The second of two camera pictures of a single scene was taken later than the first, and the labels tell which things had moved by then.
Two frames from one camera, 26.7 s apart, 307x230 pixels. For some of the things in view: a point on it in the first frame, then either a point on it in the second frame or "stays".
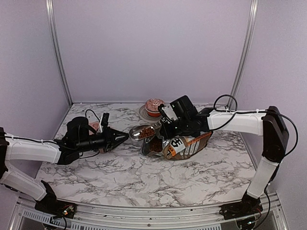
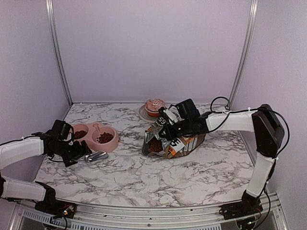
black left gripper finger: [116, 137] -> [84, 149]
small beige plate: [143, 114] stays
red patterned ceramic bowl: [151, 107] stays
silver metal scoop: [144, 131] -> [96, 156]
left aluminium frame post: [51, 12] stays
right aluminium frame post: [250, 28] stays
